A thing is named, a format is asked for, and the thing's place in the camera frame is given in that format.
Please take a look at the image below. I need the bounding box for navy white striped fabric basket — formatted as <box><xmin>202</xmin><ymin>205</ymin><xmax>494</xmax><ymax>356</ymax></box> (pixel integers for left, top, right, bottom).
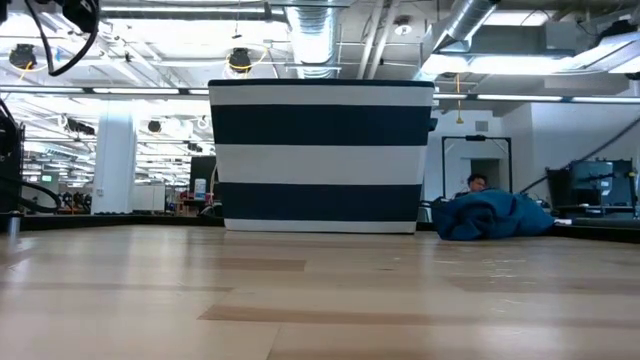
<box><xmin>208</xmin><ymin>78</ymin><xmax>435</xmax><ymax>235</ymax></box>

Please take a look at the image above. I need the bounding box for white building column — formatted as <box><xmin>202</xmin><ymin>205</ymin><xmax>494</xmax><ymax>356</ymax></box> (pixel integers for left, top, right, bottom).
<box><xmin>92</xmin><ymin>112</ymin><xmax>138</xmax><ymax>216</ymax></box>

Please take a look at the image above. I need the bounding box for black rectangular panel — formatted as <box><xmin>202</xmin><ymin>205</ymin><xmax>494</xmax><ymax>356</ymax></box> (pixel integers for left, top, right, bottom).
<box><xmin>0</xmin><ymin>123</ymin><xmax>25</xmax><ymax>214</ymax></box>

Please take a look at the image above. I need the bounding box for person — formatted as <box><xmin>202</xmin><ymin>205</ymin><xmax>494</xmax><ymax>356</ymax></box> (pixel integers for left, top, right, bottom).
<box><xmin>453</xmin><ymin>173</ymin><xmax>490</xmax><ymax>200</ymax></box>

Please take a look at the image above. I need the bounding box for blue crumpled cloth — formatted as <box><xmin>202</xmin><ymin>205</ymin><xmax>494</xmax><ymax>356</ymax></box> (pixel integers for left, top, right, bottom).
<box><xmin>432</xmin><ymin>188</ymin><xmax>556</xmax><ymax>242</ymax></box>

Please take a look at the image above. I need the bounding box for black computer monitor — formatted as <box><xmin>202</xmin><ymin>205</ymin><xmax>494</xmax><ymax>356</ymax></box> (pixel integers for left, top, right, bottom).
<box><xmin>568</xmin><ymin>158</ymin><xmax>637</xmax><ymax>207</ymax></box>

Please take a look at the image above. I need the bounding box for black ceiling lamp yellow cable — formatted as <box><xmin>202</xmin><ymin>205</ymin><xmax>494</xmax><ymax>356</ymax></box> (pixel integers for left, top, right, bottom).
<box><xmin>228</xmin><ymin>47</ymin><xmax>253</xmax><ymax>74</ymax></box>
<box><xmin>8</xmin><ymin>43</ymin><xmax>38</xmax><ymax>70</ymax></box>

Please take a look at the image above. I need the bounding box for black corrugated hose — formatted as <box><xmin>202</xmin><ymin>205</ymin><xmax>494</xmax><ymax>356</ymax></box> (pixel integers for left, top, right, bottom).
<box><xmin>0</xmin><ymin>177</ymin><xmax>62</xmax><ymax>214</ymax></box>

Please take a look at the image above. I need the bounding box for black table side rail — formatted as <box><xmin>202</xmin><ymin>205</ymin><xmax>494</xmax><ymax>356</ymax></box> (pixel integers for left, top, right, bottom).
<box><xmin>19</xmin><ymin>213</ymin><xmax>640</xmax><ymax>245</ymax></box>

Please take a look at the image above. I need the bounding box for ribbed silver air duct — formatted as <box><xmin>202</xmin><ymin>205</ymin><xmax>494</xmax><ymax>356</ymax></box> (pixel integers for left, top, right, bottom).
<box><xmin>284</xmin><ymin>4</ymin><xmax>341</xmax><ymax>80</ymax></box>

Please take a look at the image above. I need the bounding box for slanted silver air duct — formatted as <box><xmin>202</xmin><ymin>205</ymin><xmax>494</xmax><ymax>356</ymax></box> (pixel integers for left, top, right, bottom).
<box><xmin>439</xmin><ymin>0</ymin><xmax>504</xmax><ymax>51</ymax></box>

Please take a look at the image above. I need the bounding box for yellow hanging cord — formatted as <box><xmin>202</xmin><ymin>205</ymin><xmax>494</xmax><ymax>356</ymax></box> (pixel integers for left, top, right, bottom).
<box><xmin>453</xmin><ymin>73</ymin><xmax>465</xmax><ymax>125</ymax></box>

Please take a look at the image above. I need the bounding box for black rectangular frame stand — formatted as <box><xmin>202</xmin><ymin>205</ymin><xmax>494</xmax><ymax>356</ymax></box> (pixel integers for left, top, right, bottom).
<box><xmin>441</xmin><ymin>134</ymin><xmax>514</xmax><ymax>191</ymax></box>

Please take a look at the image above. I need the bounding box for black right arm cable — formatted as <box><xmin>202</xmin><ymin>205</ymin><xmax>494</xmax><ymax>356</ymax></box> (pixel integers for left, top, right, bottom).
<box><xmin>519</xmin><ymin>115</ymin><xmax>640</xmax><ymax>195</ymax></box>

